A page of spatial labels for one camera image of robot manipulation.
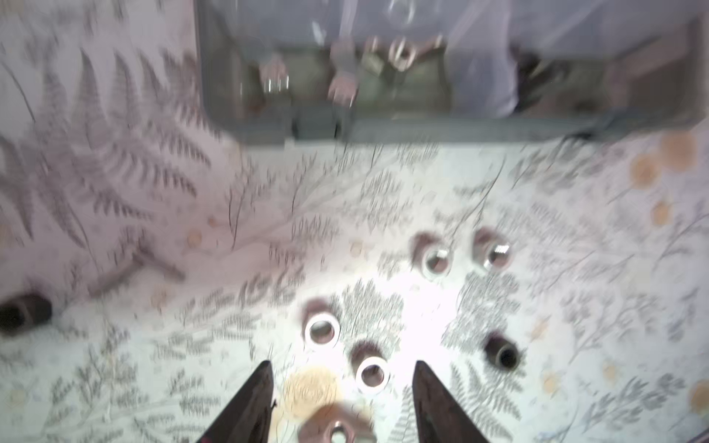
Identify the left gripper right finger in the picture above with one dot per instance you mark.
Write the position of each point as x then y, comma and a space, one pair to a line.
440, 419

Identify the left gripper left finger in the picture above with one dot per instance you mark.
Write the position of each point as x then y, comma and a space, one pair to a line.
247, 417

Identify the silver cap nut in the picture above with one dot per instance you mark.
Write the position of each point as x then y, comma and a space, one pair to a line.
431, 257
321, 326
372, 372
492, 251

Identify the grey plastic compartment box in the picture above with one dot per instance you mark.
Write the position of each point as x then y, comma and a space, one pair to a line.
510, 71

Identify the black hex nut right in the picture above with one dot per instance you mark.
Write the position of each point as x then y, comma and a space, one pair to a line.
501, 353

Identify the black hex nut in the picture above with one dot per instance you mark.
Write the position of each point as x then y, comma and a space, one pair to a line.
501, 353
24, 312

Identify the silver screw pair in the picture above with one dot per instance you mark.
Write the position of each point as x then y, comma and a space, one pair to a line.
141, 260

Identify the black hex nut far left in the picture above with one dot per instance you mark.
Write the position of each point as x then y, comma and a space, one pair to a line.
24, 312

